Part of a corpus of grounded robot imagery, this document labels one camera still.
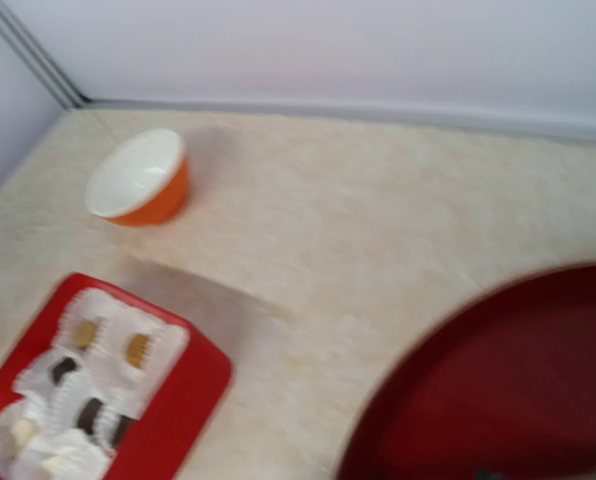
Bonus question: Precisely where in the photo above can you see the tan ridged square chocolate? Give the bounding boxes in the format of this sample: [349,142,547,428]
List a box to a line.
[125,333,151,370]

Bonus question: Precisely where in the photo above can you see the tan round chocolate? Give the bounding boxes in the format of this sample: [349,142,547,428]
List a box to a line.
[73,320,99,351]

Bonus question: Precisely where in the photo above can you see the red chocolate box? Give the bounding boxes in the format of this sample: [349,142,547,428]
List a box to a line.
[0,273,232,479]

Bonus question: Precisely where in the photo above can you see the dark brown chocolate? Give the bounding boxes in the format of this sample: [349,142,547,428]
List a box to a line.
[110,415,135,449]

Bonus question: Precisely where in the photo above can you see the dark square chocolate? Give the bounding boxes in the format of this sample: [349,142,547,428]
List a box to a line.
[50,357,79,386]

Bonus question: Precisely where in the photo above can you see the round dark red tray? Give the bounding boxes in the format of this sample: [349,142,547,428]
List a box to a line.
[336,263,596,479]

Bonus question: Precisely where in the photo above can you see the dark heart chocolate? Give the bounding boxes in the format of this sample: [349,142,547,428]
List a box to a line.
[76,397,105,436]

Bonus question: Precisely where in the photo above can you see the white square chocolate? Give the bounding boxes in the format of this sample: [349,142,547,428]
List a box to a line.
[38,452,70,480]

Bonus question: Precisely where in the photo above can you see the white oval chocolate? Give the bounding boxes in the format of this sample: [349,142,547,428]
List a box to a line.
[11,418,38,452]

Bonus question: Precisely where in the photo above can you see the white and orange bowl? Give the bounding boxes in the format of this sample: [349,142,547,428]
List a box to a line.
[84,128,190,227]

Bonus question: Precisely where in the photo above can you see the left aluminium frame post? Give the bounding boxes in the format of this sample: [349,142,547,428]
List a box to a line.
[0,1,90,109]

